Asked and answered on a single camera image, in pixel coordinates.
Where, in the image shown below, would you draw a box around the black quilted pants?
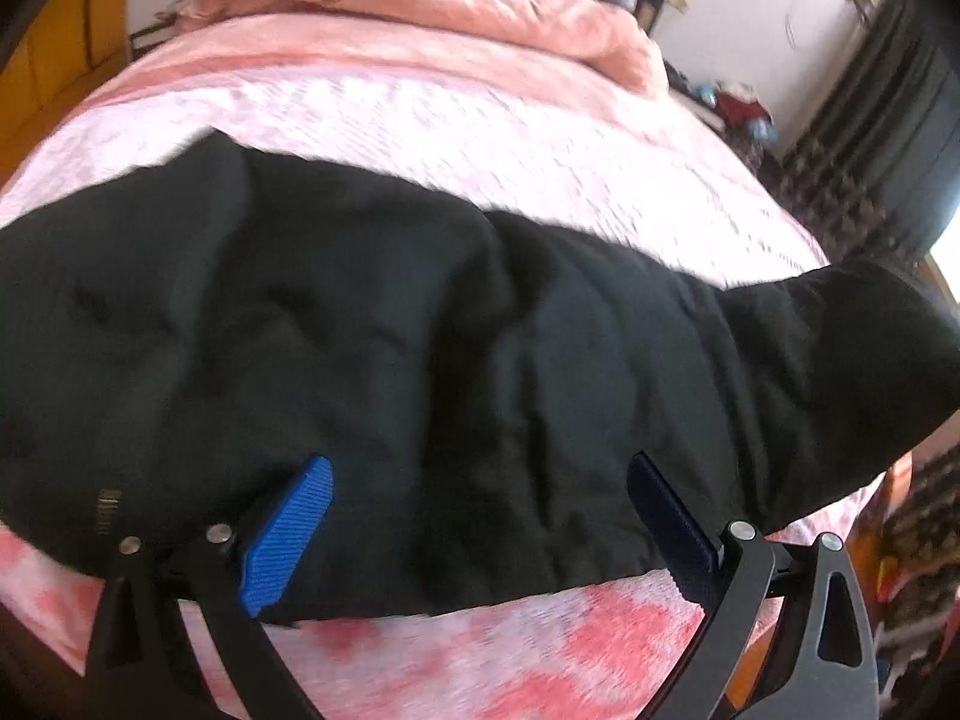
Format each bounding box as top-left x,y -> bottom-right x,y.
2,133 -> 958,622

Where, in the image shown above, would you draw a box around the dark patterned curtain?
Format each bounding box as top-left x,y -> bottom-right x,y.
758,0 -> 958,268

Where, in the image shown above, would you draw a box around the pink patterned bed blanket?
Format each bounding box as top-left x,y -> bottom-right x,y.
2,15 -> 825,718

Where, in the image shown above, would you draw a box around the right cluttered nightstand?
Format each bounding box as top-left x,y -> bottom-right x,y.
665,64 -> 778,172

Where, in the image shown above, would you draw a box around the left dark nightstand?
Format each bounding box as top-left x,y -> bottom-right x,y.
127,11 -> 178,62

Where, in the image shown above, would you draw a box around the yellow wooden wardrobe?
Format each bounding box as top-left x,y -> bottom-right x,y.
2,0 -> 128,179

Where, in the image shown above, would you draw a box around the white wall cable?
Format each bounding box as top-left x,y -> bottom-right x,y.
782,0 -> 815,54

